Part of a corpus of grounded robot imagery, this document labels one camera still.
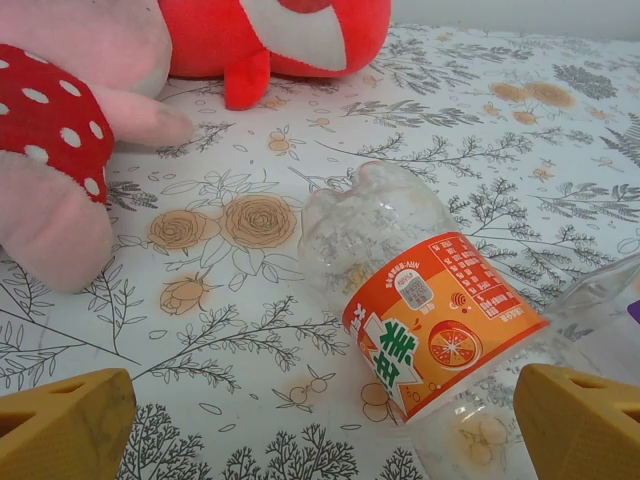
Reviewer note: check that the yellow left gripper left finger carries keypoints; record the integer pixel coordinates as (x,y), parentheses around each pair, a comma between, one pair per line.
(60,430)

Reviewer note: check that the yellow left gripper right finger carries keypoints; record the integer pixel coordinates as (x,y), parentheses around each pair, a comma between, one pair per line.
(585,430)

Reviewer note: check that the clear bottle purple grape label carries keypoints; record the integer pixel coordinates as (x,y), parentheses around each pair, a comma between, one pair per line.
(600,295)

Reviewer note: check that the clear bottle orange label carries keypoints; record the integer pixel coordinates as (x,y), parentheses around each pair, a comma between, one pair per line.
(430,320)

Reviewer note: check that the red plush monster toy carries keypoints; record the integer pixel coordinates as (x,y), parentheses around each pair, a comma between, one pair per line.
(215,35)

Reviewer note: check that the pink plush toy polka dots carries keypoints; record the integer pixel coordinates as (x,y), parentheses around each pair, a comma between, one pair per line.
(75,100)

